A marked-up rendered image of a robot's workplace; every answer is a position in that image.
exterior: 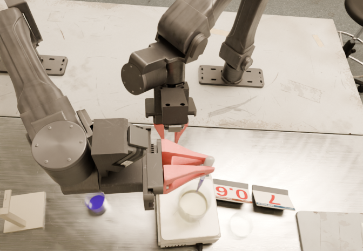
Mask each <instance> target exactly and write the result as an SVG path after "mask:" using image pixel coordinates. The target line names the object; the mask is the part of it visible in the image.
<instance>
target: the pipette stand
mask: <svg viewBox="0 0 363 251"><path fill-rule="evenodd" d="M11 191H12V190H6V191H5V193H4V201H3V208H0V218H2V219H4V220H5V223H4V232H3V233H12V232H19V231H23V230H30V229H36V228H43V222H44V205H45V192H38V193H30V194H22V195H15V196H11Z"/></svg>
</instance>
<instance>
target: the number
mask: <svg viewBox="0 0 363 251"><path fill-rule="evenodd" d="M254 193H255V196H256V200H257V202H260V203H267V204H271V205H278V206H285V207H291V208H293V206H292V204H291V202H290V200H289V198H288V197H287V196H281V195H274V194H267V193H260V192H254Z"/></svg>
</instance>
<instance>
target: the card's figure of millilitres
mask: <svg viewBox="0 0 363 251"><path fill-rule="evenodd" d="M214 192H215V195H216V196H223V197H227V198H234V199H240V200H247V201H251V200H250V196H249V193H248V191H247V190H243V189H236V188H229V187H223V186H216V185H214Z"/></svg>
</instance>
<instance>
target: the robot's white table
mask: <svg viewBox="0 0 363 251"><path fill-rule="evenodd" d="M26 2H27V4H28V6H29V8H30V11H31V13H32V15H33V18H34V20H35V22H36V24H37V27H38V29H39V31H40V34H41V36H42V39H43V41H42V42H40V43H38V44H39V46H38V47H37V48H36V49H37V51H38V53H39V54H40V55H51V56H66V57H67V58H68V64H67V66H66V70H65V74H64V75H63V76H49V78H50V79H51V80H52V81H53V83H54V84H55V85H56V86H57V87H58V88H59V89H60V90H61V91H62V93H63V95H64V96H65V95H67V97H68V99H69V101H70V103H71V105H72V107H73V109H74V111H75V113H76V111H78V110H83V109H85V110H86V111H87V113H88V115H89V117H90V118H91V120H92V121H93V119H107V118H126V119H128V123H131V124H146V125H153V117H149V118H146V117H145V99H146V98H154V97H153V89H151V90H149V91H147V92H144V93H142V94H140V95H137V96H135V95H132V94H131V93H130V92H128V91H127V89H126V88H125V87H124V85H123V82H122V79H121V69H122V67H123V65H124V64H126V63H128V61H129V57H130V54H131V53H133V52H134V51H138V50H141V49H145V48H148V47H149V44H151V43H155V42H157V41H156V40H155V37H156V34H157V26H158V22H159V20H160V18H161V16H162V15H163V14H164V12H165V11H166V10H167V9H168V8H165V7H157V6H142V5H127V4H112V3H97V2H82V1H67V0H26ZM236 15H237V12H225V11H223V12H222V13H221V15H220V16H219V18H218V20H217V21H216V23H215V26H214V27H213V28H212V29H211V30H210V33H211V35H210V36H209V38H208V43H207V46H206V48H205V50H204V53H203V54H202V55H200V56H199V57H198V59H197V60H195V61H193V62H191V63H188V64H185V82H187V83H188V86H189V97H192V98H193V101H194V104H195V106H196V109H197V116H195V117H194V115H189V116H188V118H189V125H188V127H208V128H228V129H239V130H260V131H280V132H301V133H322V134H342V135H363V105H362V102H361V99H360V96H359V93H358V90H357V87H356V84H355V82H354V79H353V76H352V73H351V70H350V68H349V64H348V61H347V59H346V56H345V53H344V51H343V48H342V45H341V41H340V38H339V36H338V33H337V30H336V27H335V25H334V21H333V20H332V19H323V18H308V17H293V16H278V15H262V17H261V20H260V22H259V24H258V27H257V30H256V34H255V38H254V46H255V49H254V51H253V54H252V56H251V58H252V59H253V63H252V65H251V66H250V67H249V68H258V69H262V71H263V76H264V83H265V85H264V87H263V88H251V87H233V86H215V85H201V84H199V66H200V65H214V66H224V63H225V61H224V60H223V59H221V58H220V57H219V51H220V47H221V44H222V42H224V41H225V39H226V36H227V35H228V34H229V32H230V31H231V29H232V26H233V23H234V20H235V18H236ZM19 115H20V113H19V111H18V108H17V98H16V93H15V89H14V86H13V83H12V81H11V78H10V76H9V74H8V73H0V117H12V118H20V116H19ZM76 115H77V113H76Z"/></svg>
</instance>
